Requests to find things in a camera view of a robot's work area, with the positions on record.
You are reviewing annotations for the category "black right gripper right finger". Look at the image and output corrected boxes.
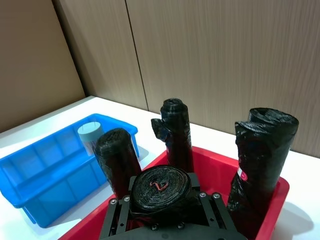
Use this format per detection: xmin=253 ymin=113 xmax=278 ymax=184
xmin=189 ymin=173 xmax=238 ymax=233

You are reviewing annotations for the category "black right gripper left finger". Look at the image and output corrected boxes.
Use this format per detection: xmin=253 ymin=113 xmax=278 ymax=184
xmin=99 ymin=174 xmax=138 ymax=240

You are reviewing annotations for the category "red plastic bin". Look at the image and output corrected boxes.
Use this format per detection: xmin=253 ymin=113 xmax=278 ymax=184
xmin=58 ymin=146 xmax=290 ymax=240

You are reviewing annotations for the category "black garbage bag roll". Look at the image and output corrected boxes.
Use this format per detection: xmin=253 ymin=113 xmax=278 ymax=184
xmin=94 ymin=127 xmax=143 ymax=199
xmin=150 ymin=98 xmax=195 ymax=174

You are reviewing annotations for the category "black bag roll, pink label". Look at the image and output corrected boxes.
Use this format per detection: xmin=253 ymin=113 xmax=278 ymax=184
xmin=226 ymin=107 xmax=300 ymax=235

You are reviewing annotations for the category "blue plastic bin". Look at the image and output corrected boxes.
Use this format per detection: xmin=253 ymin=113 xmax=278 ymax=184
xmin=0 ymin=113 xmax=139 ymax=229

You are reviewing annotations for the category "pale grey bag roll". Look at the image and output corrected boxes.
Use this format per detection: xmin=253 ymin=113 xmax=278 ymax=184
xmin=77 ymin=121 xmax=105 ymax=157

